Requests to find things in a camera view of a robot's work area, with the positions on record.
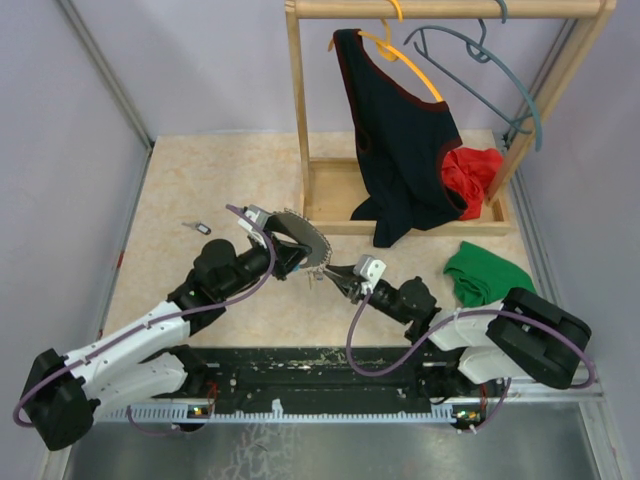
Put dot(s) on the yellow clothes hanger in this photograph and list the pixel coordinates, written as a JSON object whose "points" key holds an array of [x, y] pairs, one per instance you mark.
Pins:
{"points": [[392, 54]]}

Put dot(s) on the key with black tag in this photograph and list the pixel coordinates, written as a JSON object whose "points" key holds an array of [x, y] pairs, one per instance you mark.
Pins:
{"points": [[198, 226]]}

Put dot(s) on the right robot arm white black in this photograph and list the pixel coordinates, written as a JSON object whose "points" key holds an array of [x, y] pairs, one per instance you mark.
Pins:
{"points": [[521, 334]]}

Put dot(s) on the right aluminium frame rail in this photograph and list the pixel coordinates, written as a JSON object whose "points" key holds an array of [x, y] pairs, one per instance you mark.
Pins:
{"points": [[540, 240]]}

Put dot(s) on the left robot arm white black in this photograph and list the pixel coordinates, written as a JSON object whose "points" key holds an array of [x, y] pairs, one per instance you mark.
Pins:
{"points": [[65, 394]]}

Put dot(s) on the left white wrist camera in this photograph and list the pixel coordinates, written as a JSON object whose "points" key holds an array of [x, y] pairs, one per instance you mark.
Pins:
{"points": [[254, 220]]}

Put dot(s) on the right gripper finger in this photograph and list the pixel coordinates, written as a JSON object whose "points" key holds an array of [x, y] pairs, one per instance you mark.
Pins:
{"points": [[348, 285], [341, 273]]}

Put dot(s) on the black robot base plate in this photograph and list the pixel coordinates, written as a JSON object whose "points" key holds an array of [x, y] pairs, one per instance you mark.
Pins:
{"points": [[319, 380]]}

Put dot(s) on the red cloth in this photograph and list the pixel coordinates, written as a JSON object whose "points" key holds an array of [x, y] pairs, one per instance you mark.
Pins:
{"points": [[469, 172]]}

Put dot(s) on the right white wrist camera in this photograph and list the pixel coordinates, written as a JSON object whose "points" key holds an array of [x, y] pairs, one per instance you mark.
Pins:
{"points": [[370, 270]]}

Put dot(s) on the green cloth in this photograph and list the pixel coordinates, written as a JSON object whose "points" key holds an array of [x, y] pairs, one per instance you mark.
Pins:
{"points": [[481, 277]]}

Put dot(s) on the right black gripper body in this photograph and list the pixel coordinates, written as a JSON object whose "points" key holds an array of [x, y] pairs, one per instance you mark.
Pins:
{"points": [[382, 298]]}

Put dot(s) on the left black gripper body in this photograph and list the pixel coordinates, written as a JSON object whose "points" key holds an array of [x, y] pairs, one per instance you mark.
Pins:
{"points": [[254, 262]]}

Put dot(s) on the grey-blue clothes hanger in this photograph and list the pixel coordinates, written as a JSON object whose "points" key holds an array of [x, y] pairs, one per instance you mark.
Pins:
{"points": [[500, 70]]}

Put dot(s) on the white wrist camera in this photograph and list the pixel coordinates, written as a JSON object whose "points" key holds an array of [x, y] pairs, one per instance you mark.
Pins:
{"points": [[254, 220], [370, 270]]}

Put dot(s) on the navy tank top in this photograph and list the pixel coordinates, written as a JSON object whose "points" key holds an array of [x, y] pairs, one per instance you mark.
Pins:
{"points": [[401, 143]]}

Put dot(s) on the aluminium frame rail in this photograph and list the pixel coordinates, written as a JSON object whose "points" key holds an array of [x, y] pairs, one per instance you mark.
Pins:
{"points": [[105, 71], [540, 240]]}

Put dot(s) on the wooden clothes rack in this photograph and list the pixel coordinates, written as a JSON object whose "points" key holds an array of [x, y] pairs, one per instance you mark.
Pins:
{"points": [[331, 186]]}

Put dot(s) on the left aluminium frame rail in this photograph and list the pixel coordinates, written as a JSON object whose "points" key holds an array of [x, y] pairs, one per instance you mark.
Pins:
{"points": [[105, 71]]}

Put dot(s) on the metal disc with keyrings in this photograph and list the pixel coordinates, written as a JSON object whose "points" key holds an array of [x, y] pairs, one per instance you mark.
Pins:
{"points": [[319, 249]]}

